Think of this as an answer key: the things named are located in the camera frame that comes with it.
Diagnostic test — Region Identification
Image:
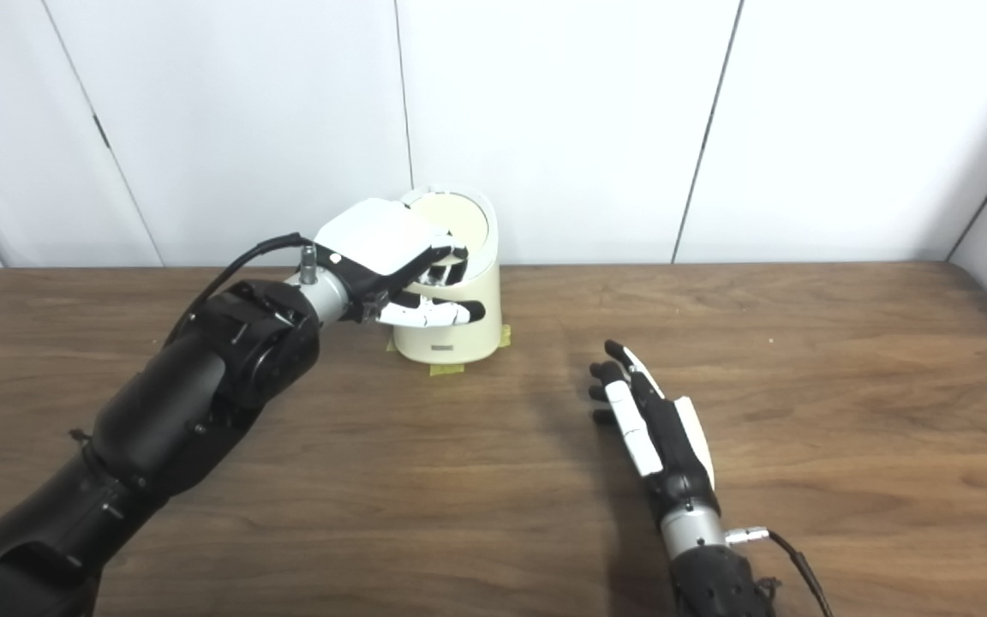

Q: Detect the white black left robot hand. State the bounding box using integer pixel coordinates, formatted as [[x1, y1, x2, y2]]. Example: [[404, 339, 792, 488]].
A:
[[314, 198, 488, 329]]

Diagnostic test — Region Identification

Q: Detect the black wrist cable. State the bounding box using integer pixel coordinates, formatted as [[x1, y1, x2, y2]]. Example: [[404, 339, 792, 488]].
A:
[[164, 233, 314, 344], [725, 527, 833, 617]]

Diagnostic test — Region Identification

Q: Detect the cream round bin lid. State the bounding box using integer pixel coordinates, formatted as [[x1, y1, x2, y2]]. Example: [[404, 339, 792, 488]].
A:
[[408, 193, 489, 258]]

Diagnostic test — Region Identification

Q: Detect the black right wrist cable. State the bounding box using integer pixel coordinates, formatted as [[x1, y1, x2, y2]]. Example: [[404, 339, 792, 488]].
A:
[[725, 527, 833, 617]]

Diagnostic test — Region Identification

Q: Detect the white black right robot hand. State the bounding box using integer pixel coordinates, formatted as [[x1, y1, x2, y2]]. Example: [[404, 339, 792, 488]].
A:
[[588, 340, 717, 515]]

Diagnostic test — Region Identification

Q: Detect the cream-colored cylindrical bin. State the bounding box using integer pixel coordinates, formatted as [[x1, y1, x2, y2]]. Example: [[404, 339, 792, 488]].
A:
[[391, 184, 501, 363]]

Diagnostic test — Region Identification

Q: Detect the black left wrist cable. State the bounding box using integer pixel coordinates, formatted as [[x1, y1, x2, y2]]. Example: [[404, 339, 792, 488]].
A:
[[164, 233, 314, 344]]

